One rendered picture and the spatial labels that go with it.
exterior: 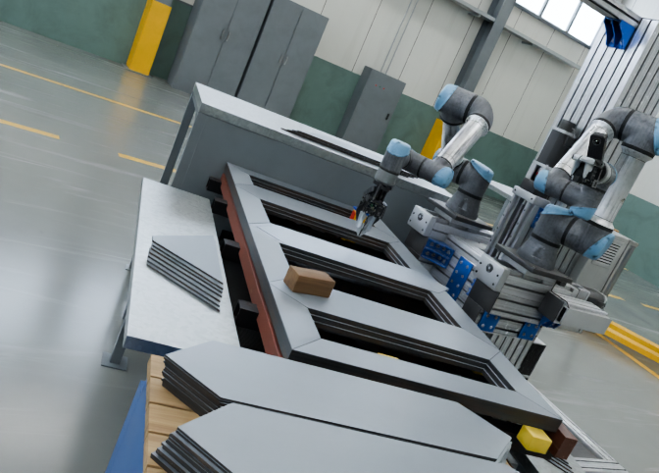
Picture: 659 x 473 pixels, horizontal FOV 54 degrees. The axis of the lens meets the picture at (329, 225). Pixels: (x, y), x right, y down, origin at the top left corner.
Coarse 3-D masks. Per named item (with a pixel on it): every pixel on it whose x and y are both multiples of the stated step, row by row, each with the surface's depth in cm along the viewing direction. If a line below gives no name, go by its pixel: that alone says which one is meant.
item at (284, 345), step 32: (288, 192) 281; (256, 224) 212; (320, 224) 252; (256, 256) 187; (288, 256) 204; (320, 256) 208; (384, 288) 216; (416, 288) 221; (320, 320) 164; (448, 320) 205; (288, 352) 139; (416, 352) 174; (448, 352) 178; (416, 384) 148; (512, 416) 158; (544, 416) 161
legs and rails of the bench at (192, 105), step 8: (192, 96) 323; (192, 104) 326; (184, 112) 330; (192, 112) 327; (184, 120) 327; (184, 128) 329; (176, 136) 332; (184, 136) 330; (176, 144) 331; (176, 152) 332; (168, 160) 332; (176, 160) 333; (168, 168) 334; (168, 176) 335; (128, 264) 352
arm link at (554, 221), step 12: (552, 204) 244; (540, 216) 246; (552, 216) 241; (564, 216) 239; (576, 216) 241; (540, 228) 243; (552, 228) 241; (564, 228) 238; (552, 240) 242; (564, 240) 239
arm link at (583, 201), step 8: (568, 184) 215; (576, 184) 215; (568, 192) 214; (576, 192) 213; (584, 192) 211; (592, 192) 210; (600, 192) 210; (568, 200) 215; (576, 200) 213; (584, 200) 211; (592, 200) 210; (600, 200) 211; (576, 208) 213; (584, 208) 211; (592, 208) 211; (584, 216) 212
